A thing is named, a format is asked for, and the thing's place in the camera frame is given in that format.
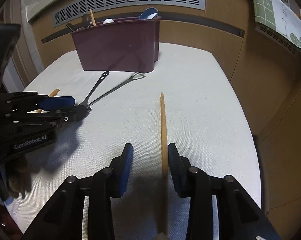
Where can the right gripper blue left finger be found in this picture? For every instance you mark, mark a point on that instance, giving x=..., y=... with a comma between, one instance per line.
x=121, y=166

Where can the gloved left hand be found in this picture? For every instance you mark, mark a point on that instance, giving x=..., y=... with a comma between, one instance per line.
x=15, y=178

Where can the green white checkered towel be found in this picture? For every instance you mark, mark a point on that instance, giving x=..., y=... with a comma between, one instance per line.
x=280, y=19

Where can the grey ventilation grille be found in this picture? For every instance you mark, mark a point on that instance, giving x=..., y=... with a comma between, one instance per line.
x=130, y=1

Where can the white round ladle spoon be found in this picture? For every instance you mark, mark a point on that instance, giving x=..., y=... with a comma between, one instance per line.
x=108, y=20

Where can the blue plastic rice paddle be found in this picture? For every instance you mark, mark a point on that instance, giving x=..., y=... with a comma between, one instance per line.
x=149, y=14

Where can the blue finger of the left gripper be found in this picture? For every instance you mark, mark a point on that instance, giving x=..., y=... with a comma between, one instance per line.
x=56, y=103

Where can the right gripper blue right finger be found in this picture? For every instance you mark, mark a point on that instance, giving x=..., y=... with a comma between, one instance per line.
x=179, y=167

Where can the wooden chopstick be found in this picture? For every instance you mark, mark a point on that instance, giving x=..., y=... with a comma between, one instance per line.
x=164, y=165
x=92, y=17

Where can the metal shovel handle spoon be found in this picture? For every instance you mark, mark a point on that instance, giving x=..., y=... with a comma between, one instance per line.
x=133, y=77

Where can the white table cloth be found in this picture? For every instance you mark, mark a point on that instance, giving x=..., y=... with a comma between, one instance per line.
x=204, y=119

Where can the metal smiley handle spoon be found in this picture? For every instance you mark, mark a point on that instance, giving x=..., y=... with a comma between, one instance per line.
x=102, y=77

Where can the clear dark plastic spoon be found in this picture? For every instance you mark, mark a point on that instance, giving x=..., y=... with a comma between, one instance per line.
x=86, y=20

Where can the maroon plastic utensil caddy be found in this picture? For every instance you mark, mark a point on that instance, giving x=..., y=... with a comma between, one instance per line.
x=126, y=45

